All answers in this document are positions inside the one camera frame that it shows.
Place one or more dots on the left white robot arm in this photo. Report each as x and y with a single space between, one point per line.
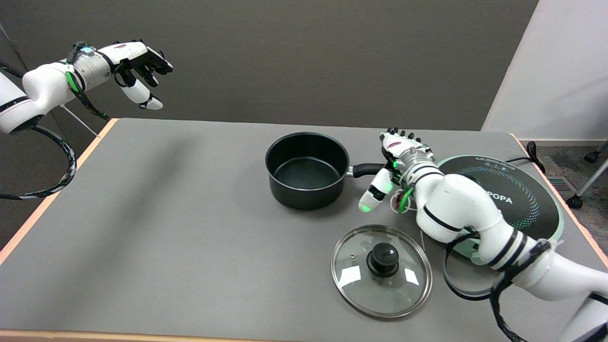
42 85

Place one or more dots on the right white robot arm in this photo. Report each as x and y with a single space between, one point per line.
456 204

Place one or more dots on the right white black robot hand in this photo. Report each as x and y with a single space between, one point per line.
401 145

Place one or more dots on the metal stand legs with casters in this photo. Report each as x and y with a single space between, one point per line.
591 180

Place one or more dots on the green round induction cooker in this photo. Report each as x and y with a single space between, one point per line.
527 199

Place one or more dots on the glass lid with black knob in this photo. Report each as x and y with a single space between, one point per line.
380 285

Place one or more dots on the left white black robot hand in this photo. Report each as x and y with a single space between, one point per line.
128 52

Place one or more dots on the metal floor vent grille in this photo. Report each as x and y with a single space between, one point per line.
561 184

